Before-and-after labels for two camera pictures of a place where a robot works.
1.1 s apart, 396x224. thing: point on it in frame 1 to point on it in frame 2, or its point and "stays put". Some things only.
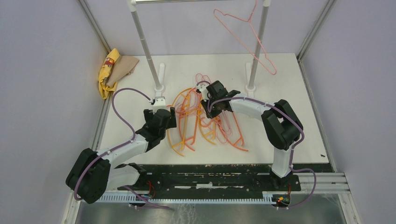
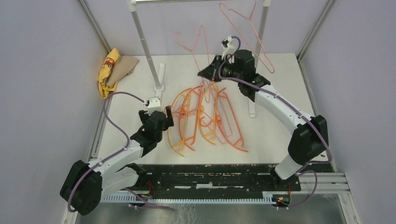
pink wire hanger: [226, 133] to [201, 113]
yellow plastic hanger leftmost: [185, 123] stays put
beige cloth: [125, 66] stays put
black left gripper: [148, 115] stays put
